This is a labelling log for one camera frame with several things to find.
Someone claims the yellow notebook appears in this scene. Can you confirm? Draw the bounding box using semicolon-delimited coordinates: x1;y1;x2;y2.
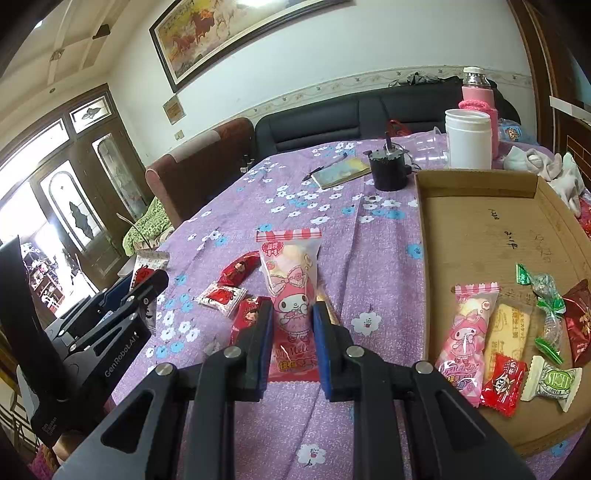
310;156;372;190

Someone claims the black leather sofa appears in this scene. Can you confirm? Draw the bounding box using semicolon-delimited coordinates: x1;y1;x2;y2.
255;83;522;160

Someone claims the purple floral tablecloth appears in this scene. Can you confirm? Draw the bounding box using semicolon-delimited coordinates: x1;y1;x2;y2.
106;138;591;480

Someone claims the small red cartoon snack packet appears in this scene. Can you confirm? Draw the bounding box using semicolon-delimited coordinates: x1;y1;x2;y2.
480;353;528;418

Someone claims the small wall plaque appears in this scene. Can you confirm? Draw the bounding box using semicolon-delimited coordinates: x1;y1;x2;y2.
163;95;182;125

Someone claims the dark clothes pile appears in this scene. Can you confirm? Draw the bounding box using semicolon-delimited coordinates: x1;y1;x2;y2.
388;71;462;88

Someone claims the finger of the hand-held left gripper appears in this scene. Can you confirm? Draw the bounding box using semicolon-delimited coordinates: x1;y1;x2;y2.
121;269;170;332
44;276;136;344

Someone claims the blue cartoon packet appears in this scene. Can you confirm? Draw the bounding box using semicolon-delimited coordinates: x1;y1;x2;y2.
496;117;532;144

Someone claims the wooden cabinet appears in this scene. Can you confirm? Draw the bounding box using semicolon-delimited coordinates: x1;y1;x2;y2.
508;0;591;158

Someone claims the pink cartoon snack packet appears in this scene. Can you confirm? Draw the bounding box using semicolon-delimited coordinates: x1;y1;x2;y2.
436;284;502;409
256;228;324;384

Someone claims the red plastic bag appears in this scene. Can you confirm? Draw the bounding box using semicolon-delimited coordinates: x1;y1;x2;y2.
577;194;591;241

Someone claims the dark red foil snack packet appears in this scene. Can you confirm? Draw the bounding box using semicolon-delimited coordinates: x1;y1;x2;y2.
562;279;591;367

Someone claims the clear plastic cup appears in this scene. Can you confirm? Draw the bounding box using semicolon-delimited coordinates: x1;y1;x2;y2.
406;128;451;171

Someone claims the black pen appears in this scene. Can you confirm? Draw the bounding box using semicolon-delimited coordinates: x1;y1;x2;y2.
302;154;348;182

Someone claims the white and red snack packet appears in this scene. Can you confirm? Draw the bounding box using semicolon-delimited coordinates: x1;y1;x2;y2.
131;251;171;296
195;282;246;317

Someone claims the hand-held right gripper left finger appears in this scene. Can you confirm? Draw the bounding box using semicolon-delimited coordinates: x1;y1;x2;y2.
53;300;275;480

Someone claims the red girl-face snack packet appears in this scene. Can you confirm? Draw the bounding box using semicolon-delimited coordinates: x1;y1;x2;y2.
229;295;271;347
217;251;262;287

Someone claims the black cylindrical container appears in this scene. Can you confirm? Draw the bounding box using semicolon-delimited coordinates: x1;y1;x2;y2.
368;99;411;191

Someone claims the yellow biscuit packet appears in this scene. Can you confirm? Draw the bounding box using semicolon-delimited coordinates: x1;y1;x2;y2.
482;298;536;384

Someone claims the framed horse painting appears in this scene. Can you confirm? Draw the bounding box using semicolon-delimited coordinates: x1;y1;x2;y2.
148;0;356;93

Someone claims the white plastic jar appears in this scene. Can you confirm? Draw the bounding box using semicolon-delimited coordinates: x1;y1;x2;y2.
444;108;492;170

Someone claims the bottle in pink knit sleeve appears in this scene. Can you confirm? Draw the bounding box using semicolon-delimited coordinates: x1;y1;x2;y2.
459;67;499;158

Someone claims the green and white candy packet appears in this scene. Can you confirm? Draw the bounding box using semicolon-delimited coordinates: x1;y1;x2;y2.
522;354;583;412

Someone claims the green twist-wrapped candy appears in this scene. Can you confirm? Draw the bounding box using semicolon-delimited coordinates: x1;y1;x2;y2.
534;300;566;365
516;263;561;309

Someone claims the cardboard box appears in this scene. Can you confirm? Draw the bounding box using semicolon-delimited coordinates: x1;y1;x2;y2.
413;168;591;460

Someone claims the person's left hand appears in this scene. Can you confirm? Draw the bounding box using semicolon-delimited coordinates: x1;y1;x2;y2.
48;429;86;467

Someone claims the white cloth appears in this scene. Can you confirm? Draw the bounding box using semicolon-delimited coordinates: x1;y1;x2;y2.
503;147;585;215

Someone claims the green cushion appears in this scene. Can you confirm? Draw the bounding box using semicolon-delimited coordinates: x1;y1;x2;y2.
124;198;174;254

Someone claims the brown armchair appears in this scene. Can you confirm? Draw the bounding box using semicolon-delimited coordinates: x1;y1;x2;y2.
145;117;254;229

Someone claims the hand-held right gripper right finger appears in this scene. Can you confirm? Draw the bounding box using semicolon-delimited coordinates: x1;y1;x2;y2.
311;301;536;480

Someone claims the wooden glass door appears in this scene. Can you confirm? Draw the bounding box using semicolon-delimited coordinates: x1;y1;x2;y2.
0;83;153;324

